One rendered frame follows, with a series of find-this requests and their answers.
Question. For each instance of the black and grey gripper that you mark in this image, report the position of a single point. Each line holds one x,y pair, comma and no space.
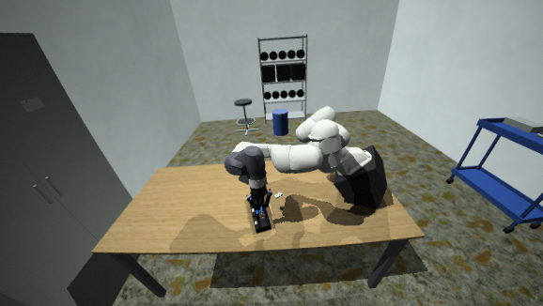
259,195

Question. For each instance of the black rack of bins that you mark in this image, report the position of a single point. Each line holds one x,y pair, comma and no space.
260,225

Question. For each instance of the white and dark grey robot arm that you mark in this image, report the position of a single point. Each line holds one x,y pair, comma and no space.
329,140

